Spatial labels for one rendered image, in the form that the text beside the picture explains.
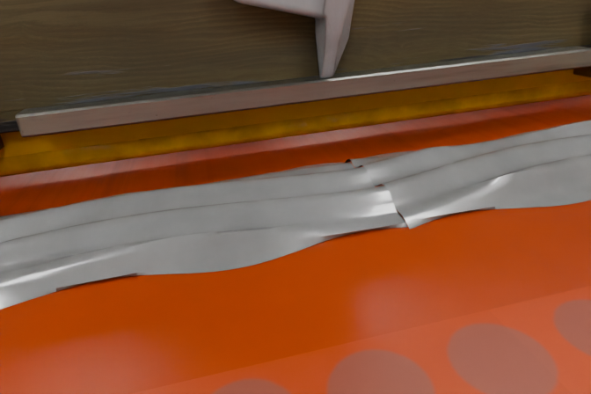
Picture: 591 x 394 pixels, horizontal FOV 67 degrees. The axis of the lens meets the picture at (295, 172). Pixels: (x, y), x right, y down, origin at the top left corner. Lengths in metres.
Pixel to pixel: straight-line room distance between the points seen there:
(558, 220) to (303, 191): 0.09
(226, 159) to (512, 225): 0.14
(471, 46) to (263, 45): 0.11
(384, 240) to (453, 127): 0.14
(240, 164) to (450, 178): 0.10
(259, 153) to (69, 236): 0.11
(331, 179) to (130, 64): 0.11
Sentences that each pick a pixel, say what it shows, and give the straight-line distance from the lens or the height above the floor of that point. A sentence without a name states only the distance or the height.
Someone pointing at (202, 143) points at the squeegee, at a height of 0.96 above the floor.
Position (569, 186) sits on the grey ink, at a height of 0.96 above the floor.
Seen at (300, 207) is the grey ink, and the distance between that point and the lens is 0.17.
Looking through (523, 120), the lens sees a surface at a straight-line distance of 0.30.
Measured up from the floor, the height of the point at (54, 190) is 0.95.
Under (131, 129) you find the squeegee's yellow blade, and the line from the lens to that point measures 0.24.
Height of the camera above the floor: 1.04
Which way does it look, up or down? 22 degrees down
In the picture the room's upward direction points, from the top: 4 degrees counter-clockwise
